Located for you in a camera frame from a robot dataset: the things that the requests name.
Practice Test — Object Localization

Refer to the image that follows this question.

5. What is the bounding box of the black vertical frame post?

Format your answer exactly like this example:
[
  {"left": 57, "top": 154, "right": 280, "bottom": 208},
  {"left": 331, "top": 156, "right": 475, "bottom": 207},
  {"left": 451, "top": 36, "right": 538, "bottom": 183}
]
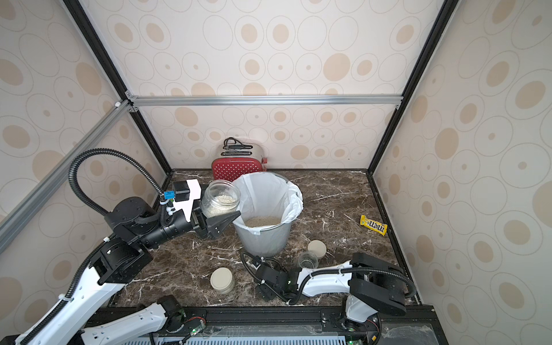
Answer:
[
  {"left": 367, "top": 0, "right": 459, "bottom": 177},
  {"left": 62, "top": 0, "right": 173, "bottom": 175}
]

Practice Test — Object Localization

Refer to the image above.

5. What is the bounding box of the white plastic bin liner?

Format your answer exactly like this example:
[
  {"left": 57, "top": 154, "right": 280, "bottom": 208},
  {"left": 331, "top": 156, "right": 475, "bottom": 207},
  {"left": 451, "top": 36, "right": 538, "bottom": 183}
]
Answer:
[{"left": 233, "top": 172, "right": 303, "bottom": 236}]

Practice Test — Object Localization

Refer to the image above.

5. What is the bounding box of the beige jar lid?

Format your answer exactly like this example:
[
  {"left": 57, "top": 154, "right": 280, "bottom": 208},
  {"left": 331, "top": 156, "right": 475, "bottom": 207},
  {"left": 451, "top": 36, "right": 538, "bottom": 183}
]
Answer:
[{"left": 308, "top": 240, "right": 327, "bottom": 260}]

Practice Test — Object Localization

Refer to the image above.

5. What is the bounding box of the beige lidded jar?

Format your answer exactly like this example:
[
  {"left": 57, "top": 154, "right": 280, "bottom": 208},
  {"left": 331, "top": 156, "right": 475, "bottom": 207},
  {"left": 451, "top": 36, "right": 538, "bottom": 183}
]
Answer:
[
  {"left": 210, "top": 267, "right": 235, "bottom": 294},
  {"left": 201, "top": 180, "right": 241, "bottom": 218}
]

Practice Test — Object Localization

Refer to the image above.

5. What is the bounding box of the yellow candy packet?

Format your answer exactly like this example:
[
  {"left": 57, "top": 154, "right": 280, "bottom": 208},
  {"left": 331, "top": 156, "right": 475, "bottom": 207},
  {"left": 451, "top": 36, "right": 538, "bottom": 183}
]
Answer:
[{"left": 359, "top": 215, "right": 388, "bottom": 236}]

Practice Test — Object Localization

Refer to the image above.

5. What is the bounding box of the aluminium horizontal back rail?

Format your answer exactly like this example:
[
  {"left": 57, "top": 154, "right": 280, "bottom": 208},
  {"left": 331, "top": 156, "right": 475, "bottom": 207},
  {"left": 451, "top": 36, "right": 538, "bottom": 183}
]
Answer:
[{"left": 130, "top": 94, "right": 403, "bottom": 106}]

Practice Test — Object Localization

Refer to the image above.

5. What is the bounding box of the red polka dot toaster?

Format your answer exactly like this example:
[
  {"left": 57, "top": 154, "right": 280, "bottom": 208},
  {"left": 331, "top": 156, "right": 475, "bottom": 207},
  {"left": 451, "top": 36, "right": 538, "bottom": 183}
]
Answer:
[{"left": 211, "top": 142, "right": 268, "bottom": 182}]

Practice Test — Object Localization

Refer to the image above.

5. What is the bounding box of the glass jar with rice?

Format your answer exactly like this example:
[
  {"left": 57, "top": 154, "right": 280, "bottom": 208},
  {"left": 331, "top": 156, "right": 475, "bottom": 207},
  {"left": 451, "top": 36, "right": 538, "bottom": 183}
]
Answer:
[{"left": 297, "top": 251, "right": 319, "bottom": 269}]

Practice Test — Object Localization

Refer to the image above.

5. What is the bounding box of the black vertical frame post right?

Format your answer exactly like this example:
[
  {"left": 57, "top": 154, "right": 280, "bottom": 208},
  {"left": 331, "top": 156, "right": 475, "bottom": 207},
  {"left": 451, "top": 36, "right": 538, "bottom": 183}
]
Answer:
[{"left": 367, "top": 0, "right": 459, "bottom": 177}]

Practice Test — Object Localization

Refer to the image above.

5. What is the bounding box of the black toaster power cord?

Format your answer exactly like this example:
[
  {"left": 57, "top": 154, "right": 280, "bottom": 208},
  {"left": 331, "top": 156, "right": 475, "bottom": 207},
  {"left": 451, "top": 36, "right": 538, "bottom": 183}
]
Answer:
[{"left": 223, "top": 137, "right": 253, "bottom": 150}]

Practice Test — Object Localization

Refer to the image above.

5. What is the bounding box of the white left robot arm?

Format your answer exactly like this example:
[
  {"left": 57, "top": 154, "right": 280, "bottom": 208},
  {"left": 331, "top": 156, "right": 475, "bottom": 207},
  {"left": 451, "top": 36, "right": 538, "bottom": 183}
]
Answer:
[{"left": 11, "top": 197, "right": 241, "bottom": 344}]

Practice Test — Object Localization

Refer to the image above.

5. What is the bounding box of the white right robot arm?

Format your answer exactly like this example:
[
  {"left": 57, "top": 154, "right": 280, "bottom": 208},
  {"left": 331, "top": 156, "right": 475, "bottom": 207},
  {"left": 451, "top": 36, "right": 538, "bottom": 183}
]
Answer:
[{"left": 240, "top": 252, "right": 417, "bottom": 323}]

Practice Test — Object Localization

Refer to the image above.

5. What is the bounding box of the black vertical frame post left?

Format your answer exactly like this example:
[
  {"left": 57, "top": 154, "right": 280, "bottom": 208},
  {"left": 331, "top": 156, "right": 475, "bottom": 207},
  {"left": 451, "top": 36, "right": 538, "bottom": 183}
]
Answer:
[{"left": 62, "top": 0, "right": 173, "bottom": 175}]

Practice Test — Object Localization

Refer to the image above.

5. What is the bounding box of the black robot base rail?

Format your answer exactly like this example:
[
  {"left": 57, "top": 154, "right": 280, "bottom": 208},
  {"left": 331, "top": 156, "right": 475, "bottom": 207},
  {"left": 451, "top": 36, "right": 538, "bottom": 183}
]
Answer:
[{"left": 70, "top": 296, "right": 447, "bottom": 344}]

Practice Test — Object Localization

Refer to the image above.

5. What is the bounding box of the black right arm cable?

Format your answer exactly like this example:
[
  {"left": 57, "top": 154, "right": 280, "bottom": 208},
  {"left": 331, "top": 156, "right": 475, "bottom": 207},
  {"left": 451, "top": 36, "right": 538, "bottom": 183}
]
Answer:
[{"left": 239, "top": 249, "right": 418, "bottom": 307}]

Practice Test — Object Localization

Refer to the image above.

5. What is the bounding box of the aluminium left side rail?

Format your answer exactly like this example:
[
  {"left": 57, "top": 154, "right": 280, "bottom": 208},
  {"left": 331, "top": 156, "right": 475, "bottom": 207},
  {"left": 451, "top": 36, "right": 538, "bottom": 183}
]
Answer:
[{"left": 1, "top": 100, "right": 130, "bottom": 252}]

